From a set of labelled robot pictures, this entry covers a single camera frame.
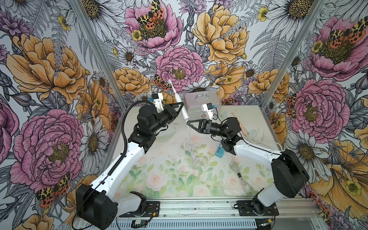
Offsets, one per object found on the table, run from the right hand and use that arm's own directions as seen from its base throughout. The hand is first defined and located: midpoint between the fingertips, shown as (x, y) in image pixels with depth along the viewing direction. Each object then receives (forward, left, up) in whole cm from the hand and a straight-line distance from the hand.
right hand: (187, 126), depth 67 cm
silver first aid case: (+38, -6, -18) cm, 42 cm away
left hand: (+7, +1, +4) cm, 9 cm away
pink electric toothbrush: (+23, -40, -34) cm, 57 cm away
